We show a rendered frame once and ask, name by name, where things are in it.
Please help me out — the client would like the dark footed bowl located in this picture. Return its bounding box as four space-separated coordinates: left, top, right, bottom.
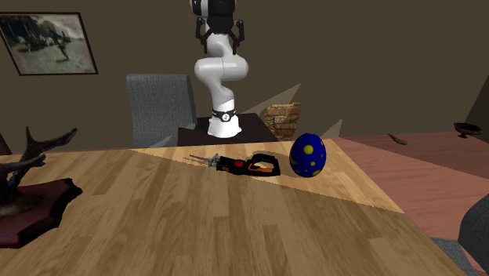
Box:
453 122 483 140

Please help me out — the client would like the brown stone block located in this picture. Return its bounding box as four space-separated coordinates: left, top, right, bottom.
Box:
264 101 302 142

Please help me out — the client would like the framed wall picture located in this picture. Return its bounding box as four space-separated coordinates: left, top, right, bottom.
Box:
0 11 100 77

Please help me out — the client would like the blue egg with yellow spots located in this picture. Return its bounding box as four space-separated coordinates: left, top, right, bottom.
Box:
288 133 328 178

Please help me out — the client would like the black and orange hand saw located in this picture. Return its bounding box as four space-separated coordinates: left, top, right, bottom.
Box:
189 152 282 178

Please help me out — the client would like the small brown flat piece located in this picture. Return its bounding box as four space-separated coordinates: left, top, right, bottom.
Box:
387 133 408 147

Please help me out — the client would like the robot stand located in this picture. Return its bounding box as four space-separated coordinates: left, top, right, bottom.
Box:
177 112 281 147

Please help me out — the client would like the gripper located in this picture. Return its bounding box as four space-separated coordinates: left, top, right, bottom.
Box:
194 0 246 55

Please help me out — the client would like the dark antler sculpture on red base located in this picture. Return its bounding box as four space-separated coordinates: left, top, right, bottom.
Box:
0 125 83 250

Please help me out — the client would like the grey upholstered chair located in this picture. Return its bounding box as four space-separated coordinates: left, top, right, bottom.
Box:
126 73 198 149
429 194 489 276

